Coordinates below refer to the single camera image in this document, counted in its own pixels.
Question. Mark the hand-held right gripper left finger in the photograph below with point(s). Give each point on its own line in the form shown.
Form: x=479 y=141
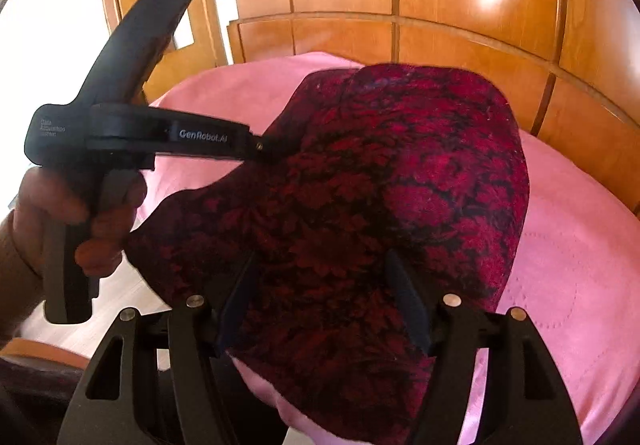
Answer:
x=239 y=305

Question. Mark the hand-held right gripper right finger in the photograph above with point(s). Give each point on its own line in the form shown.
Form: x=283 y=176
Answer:
x=407 y=305

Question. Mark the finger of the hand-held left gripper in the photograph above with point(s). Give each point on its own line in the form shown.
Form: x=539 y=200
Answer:
x=267 y=145

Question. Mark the red floral garment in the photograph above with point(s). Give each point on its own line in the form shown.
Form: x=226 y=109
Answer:
x=360 y=195

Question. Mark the person's left forearm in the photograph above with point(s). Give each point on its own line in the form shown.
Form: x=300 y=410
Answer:
x=17 y=270

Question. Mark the person's left hand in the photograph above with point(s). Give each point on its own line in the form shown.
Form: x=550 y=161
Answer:
x=55 y=200

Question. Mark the wooden door with window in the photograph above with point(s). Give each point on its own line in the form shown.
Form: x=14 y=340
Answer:
x=150 y=5

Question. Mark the pink bed blanket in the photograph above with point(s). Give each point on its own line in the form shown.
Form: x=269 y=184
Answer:
x=565 y=275

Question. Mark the wooden headboard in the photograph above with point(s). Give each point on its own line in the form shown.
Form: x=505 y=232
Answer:
x=460 y=55

